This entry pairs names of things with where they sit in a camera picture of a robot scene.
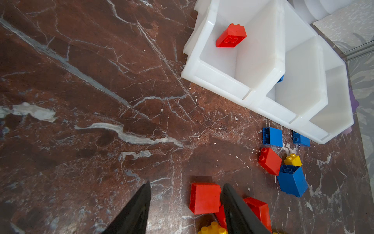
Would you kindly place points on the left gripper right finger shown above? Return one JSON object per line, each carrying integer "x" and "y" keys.
{"x": 239, "y": 217}

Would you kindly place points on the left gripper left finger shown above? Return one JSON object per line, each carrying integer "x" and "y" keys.
{"x": 133, "y": 217}

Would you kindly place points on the long red lego brick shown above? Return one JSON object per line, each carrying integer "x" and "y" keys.
{"x": 259, "y": 208}

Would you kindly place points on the blue sloped lego brick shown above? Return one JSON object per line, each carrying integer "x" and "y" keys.
{"x": 292, "y": 180}

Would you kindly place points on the red square lego brick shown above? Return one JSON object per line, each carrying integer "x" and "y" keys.
{"x": 270, "y": 161}

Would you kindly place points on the small yellow lego brick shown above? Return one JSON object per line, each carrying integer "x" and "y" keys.
{"x": 293, "y": 160}

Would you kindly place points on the blue lego brick beside bin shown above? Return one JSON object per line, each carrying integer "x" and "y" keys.
{"x": 272, "y": 136}

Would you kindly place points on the small blue lego by bin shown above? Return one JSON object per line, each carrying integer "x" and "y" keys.
{"x": 300, "y": 139}

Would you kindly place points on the white three-compartment bin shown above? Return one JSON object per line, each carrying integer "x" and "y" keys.
{"x": 313, "y": 99}

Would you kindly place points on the purple toy shovel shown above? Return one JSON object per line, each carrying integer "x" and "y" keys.
{"x": 354, "y": 105}

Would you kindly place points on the potted green plant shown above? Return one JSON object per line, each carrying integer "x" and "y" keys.
{"x": 315, "y": 10}

